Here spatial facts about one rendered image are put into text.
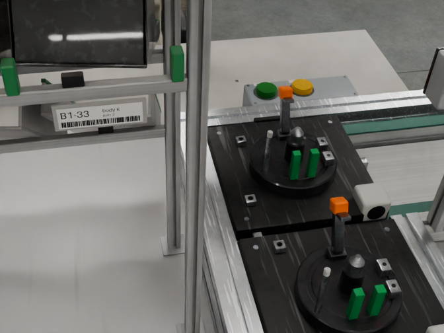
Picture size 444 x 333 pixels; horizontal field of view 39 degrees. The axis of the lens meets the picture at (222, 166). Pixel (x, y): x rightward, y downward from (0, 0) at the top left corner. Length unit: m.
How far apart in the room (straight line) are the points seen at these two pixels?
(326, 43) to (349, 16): 1.95
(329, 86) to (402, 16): 2.39
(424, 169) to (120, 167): 0.55
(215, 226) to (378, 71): 0.69
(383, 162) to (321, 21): 2.32
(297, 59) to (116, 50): 0.90
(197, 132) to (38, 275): 0.46
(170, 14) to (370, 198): 0.42
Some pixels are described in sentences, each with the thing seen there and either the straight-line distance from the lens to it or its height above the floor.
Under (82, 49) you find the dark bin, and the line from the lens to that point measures 0.63.
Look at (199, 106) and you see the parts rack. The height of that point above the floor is 1.28.
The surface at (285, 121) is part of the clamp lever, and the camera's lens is 1.03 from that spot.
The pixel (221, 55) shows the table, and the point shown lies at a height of 0.86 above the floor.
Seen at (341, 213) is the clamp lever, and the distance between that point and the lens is 0.84.
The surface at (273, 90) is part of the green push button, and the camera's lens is 1.18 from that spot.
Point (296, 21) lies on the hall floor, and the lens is 3.40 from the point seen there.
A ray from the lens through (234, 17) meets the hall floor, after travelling 3.38.
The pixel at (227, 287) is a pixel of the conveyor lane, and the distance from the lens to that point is 0.87.
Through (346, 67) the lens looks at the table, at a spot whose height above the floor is 0.86.
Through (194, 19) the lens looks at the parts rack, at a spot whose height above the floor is 1.38.
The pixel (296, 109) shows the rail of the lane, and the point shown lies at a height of 0.96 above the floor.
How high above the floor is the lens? 1.66
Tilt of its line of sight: 43 degrees down
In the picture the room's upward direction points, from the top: 3 degrees clockwise
